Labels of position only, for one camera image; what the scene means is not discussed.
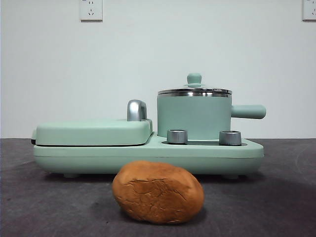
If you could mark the glass lid with green knob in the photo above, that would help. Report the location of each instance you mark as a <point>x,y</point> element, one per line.
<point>194,78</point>

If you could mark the brown potato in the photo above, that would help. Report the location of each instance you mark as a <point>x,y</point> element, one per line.
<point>158,195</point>

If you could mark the silver control knob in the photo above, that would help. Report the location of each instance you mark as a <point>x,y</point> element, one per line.
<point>177,136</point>
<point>230,137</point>

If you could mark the mint green breakfast machine base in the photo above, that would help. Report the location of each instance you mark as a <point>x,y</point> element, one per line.
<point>148,158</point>

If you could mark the white wall socket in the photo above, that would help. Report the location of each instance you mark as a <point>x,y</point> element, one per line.
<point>90,10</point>
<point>309,10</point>

